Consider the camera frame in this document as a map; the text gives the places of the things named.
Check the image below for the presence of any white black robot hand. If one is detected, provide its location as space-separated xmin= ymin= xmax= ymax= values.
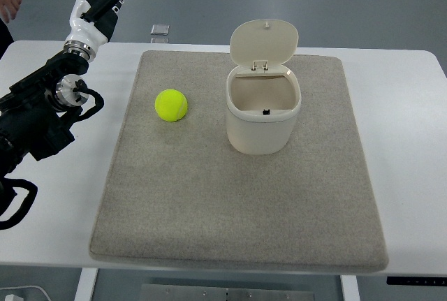
xmin=65 ymin=0 xmax=124 ymax=49

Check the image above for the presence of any yellow tennis ball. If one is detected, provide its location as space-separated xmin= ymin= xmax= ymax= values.
xmin=154 ymin=89 xmax=188 ymax=122

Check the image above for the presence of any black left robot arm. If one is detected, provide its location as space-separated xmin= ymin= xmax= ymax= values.
xmin=1 ymin=0 xmax=125 ymax=176

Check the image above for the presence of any person's hand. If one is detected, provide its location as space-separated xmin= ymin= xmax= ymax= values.
xmin=0 ymin=0 xmax=22 ymax=24

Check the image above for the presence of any silver floor socket plate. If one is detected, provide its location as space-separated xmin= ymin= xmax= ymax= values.
xmin=150 ymin=24 xmax=170 ymax=36

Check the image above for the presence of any beige bin with open lid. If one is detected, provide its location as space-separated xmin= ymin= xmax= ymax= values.
xmin=225 ymin=20 xmax=301 ymax=155

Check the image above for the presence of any grey felt mat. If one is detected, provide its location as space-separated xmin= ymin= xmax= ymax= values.
xmin=89 ymin=51 xmax=388 ymax=272

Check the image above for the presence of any white table leg left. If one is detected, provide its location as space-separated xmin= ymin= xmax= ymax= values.
xmin=74 ymin=268 xmax=98 ymax=301

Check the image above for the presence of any white table leg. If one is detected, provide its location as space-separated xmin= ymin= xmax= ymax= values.
xmin=340 ymin=275 xmax=360 ymax=301
xmin=74 ymin=268 xmax=98 ymax=301

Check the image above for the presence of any white table leg right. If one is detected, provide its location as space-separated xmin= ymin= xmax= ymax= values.
xmin=340 ymin=275 xmax=360 ymax=301

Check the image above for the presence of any black table control panel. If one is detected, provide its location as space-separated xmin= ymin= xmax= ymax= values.
xmin=386 ymin=276 xmax=447 ymax=287

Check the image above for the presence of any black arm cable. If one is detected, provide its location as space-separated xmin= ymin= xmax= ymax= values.
xmin=0 ymin=175 xmax=38 ymax=230

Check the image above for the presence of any grey metal base plate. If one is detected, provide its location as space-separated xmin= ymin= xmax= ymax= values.
xmin=139 ymin=284 xmax=315 ymax=301

